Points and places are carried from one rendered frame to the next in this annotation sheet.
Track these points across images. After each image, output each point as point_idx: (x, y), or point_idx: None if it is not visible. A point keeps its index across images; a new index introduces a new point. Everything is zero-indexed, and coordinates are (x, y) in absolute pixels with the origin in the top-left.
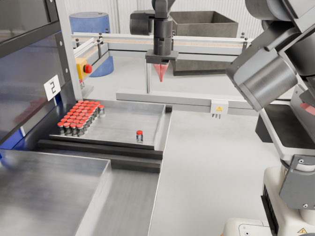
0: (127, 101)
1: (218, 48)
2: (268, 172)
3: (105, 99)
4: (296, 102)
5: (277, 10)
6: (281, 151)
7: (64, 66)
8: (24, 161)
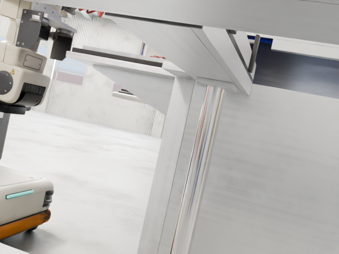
0: (121, 52)
1: None
2: (25, 70)
3: (146, 56)
4: (38, 10)
5: None
6: (76, 30)
7: None
8: None
